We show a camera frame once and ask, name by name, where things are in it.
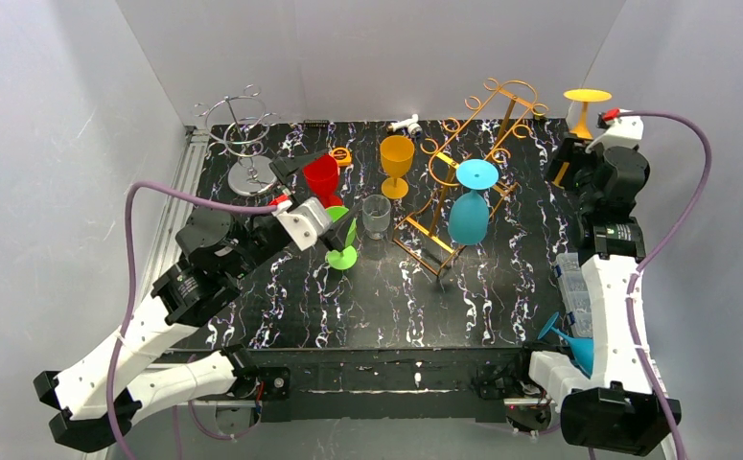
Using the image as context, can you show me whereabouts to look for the green plastic wine glass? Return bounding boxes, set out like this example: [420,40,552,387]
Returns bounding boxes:
[325,206,358,270]

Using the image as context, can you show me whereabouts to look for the orange wine glass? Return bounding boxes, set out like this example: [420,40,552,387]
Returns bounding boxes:
[564,88,613,140]
[380,135,415,199]

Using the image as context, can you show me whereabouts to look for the gold wire glass rack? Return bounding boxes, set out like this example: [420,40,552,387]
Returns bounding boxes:
[393,78,548,279]

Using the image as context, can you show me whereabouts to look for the teal wine glass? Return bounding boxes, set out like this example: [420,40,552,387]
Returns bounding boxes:
[448,159,499,245]

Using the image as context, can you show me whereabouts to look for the blue wine glass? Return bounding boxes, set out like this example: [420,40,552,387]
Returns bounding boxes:
[537,312,594,378]

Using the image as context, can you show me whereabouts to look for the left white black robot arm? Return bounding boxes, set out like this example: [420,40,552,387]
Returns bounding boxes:
[34,150,355,453]

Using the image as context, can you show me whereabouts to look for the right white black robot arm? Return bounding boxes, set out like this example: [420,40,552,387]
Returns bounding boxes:
[527,136,682,456]

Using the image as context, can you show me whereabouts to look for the red plastic wine glass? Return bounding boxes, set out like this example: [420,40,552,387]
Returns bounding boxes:
[303,152,343,208]

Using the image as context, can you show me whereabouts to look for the silver round glass rack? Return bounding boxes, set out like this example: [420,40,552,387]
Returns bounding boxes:
[192,84,281,197]

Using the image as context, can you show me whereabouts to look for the clear glass tumbler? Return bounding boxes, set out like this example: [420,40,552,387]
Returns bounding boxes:
[361,195,391,240]

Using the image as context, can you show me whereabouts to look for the clear plastic parts box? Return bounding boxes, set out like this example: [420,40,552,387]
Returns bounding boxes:
[553,252,593,337]

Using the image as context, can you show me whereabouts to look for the white small fitting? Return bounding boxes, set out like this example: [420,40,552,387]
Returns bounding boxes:
[385,113,423,138]

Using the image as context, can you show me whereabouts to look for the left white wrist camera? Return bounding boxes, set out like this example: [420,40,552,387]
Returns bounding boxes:
[272,197,333,251]

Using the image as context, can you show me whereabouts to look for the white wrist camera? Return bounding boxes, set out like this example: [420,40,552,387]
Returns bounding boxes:
[272,197,333,251]
[585,116,644,152]

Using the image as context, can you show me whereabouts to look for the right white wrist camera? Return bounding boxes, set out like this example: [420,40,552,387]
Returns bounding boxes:
[585,116,644,152]

